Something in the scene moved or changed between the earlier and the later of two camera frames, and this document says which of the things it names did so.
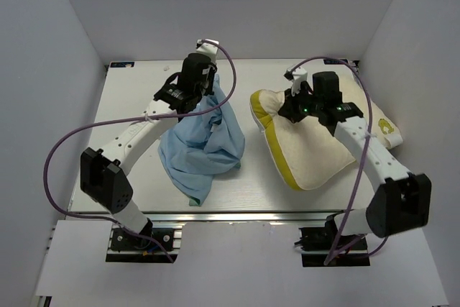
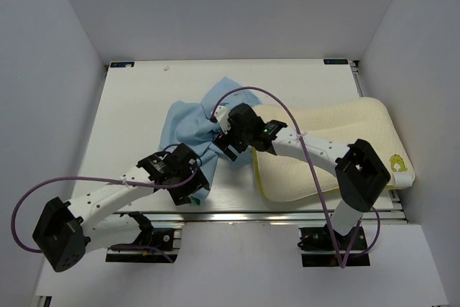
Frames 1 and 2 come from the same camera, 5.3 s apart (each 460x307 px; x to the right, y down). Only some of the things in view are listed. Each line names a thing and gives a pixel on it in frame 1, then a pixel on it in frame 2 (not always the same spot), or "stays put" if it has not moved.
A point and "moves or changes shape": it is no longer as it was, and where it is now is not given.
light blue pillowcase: (200, 141) moves or changes shape
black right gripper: (288, 108) -> (224, 141)
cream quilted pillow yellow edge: (307, 150) moves or changes shape
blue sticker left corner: (122, 65) stays put
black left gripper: (210, 72) -> (180, 195)
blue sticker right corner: (336, 62) stays put
